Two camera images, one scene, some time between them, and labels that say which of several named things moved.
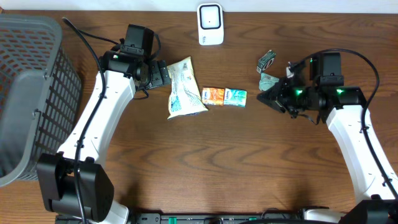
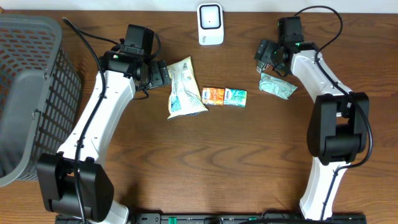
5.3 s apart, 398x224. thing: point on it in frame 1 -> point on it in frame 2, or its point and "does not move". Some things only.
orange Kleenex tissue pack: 214,96 does not move
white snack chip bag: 185,96 does not move
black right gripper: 275,98 -> 263,51
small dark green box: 265,61 does not move
